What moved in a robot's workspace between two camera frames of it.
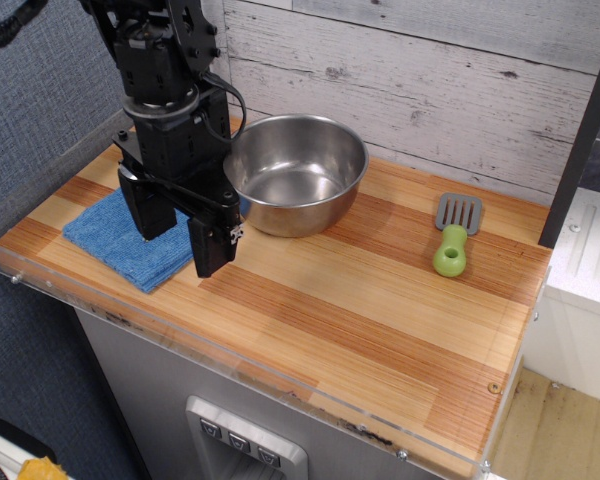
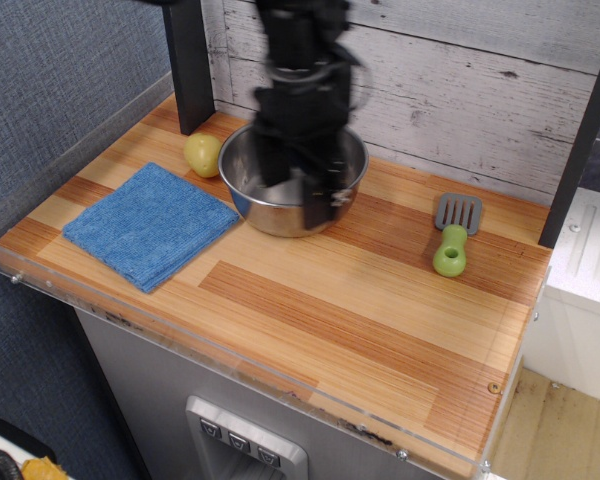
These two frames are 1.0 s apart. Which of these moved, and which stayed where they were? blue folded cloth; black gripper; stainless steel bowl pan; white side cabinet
Moved: black gripper
Stayed: white side cabinet; stainless steel bowl pan; blue folded cloth
